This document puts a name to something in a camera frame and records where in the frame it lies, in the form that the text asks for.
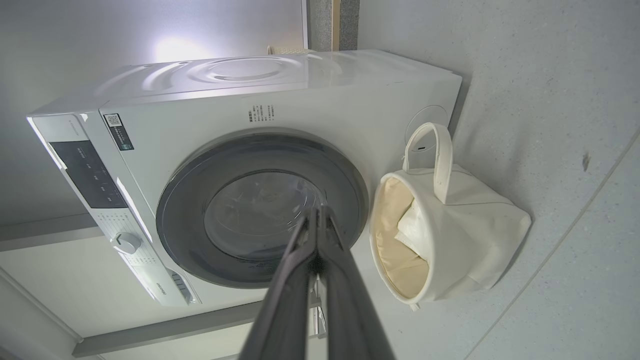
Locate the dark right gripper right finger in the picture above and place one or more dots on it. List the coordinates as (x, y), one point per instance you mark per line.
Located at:
(350, 320)

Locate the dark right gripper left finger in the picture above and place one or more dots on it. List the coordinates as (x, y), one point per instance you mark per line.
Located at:
(287, 310)

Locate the round washing machine door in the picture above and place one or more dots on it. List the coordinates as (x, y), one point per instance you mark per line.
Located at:
(190, 235)

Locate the white front-load washing machine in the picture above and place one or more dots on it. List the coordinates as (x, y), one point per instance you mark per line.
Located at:
(310, 100)

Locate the white cloth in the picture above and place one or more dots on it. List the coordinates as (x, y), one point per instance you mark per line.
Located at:
(412, 232)

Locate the cream canvas laundry basket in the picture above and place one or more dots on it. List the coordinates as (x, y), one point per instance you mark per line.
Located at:
(475, 235)

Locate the black QR code sticker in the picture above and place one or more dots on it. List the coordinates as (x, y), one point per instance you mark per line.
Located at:
(119, 132)

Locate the wooden floor trim strip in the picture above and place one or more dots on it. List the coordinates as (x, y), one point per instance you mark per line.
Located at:
(336, 25)

